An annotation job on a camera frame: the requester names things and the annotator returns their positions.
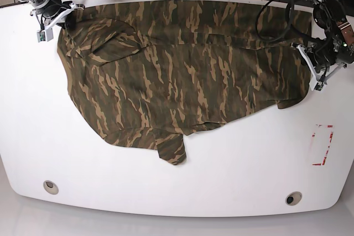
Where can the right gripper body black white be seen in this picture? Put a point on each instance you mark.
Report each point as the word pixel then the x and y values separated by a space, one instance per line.
pixel 48 13

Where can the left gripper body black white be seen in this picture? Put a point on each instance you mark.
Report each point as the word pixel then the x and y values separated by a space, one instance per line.
pixel 319 65

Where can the camouflage t-shirt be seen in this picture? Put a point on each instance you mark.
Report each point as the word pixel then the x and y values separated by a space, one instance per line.
pixel 146 74

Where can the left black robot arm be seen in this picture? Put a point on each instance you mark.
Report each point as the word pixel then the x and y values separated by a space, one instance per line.
pixel 330 15

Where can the red tape rectangle marking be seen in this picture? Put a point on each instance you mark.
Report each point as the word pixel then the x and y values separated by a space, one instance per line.
pixel 320 144

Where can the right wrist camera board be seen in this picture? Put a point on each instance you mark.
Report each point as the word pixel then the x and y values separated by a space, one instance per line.
pixel 45 35

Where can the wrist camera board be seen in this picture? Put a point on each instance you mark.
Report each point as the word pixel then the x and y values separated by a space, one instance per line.
pixel 45 35
pixel 316 85

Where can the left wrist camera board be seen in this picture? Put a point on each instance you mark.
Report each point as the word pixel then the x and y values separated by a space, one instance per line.
pixel 316 85

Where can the right table cable grommet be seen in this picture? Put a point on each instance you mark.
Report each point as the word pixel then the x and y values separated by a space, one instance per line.
pixel 294 198

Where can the table cable grommet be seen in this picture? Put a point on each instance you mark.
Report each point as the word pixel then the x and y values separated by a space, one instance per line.
pixel 50 187
pixel 294 198

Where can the left table cable grommet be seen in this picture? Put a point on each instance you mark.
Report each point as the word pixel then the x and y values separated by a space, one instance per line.
pixel 50 187

